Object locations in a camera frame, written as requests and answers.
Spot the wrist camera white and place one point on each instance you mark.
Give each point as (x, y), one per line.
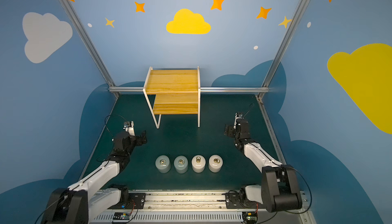
(239, 117)
(129, 127)

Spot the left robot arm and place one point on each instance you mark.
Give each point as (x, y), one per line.
(80, 203)

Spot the grey-blue tea canister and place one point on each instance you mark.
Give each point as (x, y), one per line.
(163, 164)
(181, 164)

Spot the right controller board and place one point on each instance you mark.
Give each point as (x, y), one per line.
(249, 217)

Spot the left vertical aluminium post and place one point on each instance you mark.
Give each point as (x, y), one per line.
(78, 25)

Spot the right vertical aluminium post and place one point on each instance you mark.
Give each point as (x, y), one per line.
(297, 16)

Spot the floor rail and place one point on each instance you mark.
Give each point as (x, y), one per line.
(270, 129)
(93, 125)

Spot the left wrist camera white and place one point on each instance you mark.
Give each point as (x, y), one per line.
(129, 127)

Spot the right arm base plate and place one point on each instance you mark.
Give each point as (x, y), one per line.
(233, 200)

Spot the vertical aluminium post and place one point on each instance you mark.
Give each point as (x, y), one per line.
(297, 16)
(78, 25)

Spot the horizontal aluminium rail back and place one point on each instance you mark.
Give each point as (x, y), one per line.
(190, 90)

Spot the left side floor rail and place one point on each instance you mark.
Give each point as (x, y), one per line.
(93, 125)

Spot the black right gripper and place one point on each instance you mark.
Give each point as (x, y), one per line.
(231, 129)

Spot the controller board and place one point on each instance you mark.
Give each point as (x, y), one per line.
(121, 216)
(249, 217)

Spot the white frame wooden shelf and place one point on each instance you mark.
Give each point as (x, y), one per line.
(173, 103)

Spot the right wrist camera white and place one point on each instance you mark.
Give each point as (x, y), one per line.
(239, 117)

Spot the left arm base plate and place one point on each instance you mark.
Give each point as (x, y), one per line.
(134, 201)

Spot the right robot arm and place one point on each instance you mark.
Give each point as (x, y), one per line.
(279, 188)

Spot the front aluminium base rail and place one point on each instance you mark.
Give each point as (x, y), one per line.
(200, 207)

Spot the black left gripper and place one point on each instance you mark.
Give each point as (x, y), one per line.
(138, 138)

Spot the right side floor rail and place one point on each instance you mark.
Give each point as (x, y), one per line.
(270, 129)

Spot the left controller board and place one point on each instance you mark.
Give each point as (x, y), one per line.
(121, 216)

